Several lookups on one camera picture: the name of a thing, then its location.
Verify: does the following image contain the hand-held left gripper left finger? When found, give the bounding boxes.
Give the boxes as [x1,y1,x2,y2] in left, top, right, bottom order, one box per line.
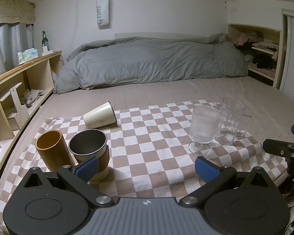
[22,157,114,205]

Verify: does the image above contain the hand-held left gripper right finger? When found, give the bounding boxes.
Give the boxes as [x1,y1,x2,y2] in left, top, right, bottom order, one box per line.
[181,156,278,205]

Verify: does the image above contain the cream cup with dark rim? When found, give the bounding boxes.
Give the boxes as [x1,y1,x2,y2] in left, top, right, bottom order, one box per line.
[83,100,117,129]

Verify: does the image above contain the metal cup with brown sleeve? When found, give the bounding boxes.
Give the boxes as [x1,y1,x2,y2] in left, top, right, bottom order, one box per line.
[69,129,110,183]

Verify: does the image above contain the brown cylindrical cup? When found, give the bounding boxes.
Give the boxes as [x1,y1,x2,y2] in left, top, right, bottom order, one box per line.
[35,129,75,172]

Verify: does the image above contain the ribbed glass goblet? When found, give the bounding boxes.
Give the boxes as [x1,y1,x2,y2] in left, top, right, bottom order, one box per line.
[189,105,221,156]

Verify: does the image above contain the clear glass mug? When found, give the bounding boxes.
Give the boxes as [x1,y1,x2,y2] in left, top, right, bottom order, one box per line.
[215,97,253,146]

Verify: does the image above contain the brown white checkered cloth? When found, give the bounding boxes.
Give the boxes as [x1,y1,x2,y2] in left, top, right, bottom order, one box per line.
[0,99,289,235]

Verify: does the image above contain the dark clothes pile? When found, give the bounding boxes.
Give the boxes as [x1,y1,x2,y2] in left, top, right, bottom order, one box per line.
[245,53,277,69]

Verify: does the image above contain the folded beige clothes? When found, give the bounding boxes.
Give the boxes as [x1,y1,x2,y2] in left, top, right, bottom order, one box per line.
[251,41,280,52]

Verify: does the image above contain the crumpled beige cloth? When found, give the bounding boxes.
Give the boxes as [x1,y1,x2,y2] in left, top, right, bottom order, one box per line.
[20,89,46,108]

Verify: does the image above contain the small wooden stand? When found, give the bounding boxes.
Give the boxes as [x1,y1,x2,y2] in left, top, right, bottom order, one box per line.
[0,82,30,131]

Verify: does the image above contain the pink clothes pile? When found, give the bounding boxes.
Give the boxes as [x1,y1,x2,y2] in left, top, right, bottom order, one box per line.
[232,30,263,46]

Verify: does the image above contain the wooden bedside shelf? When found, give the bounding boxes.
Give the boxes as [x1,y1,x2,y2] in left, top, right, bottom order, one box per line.
[0,50,64,143]

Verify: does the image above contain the grey duvet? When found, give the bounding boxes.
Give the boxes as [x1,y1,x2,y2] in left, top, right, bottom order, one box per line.
[53,33,249,95]

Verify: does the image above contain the green tissue pack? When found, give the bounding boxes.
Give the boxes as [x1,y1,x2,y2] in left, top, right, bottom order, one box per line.
[16,48,39,65]

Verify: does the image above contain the green glass bottle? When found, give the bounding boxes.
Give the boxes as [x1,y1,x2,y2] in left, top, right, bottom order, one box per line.
[41,31,48,52]

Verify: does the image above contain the white headboard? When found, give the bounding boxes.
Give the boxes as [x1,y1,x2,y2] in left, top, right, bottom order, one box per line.
[115,32,212,40]

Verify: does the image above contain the grey curtain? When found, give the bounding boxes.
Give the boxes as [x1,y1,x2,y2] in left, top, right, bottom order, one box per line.
[0,22,34,80]

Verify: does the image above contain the white hanging fabric bag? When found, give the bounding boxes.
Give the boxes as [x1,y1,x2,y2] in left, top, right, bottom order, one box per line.
[96,0,110,30]

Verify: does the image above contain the beige printed valance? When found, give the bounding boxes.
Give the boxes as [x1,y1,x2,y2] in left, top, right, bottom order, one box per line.
[0,0,37,25]

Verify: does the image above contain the wooden wall shelf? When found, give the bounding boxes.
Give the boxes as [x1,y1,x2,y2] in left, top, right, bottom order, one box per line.
[227,23,284,88]

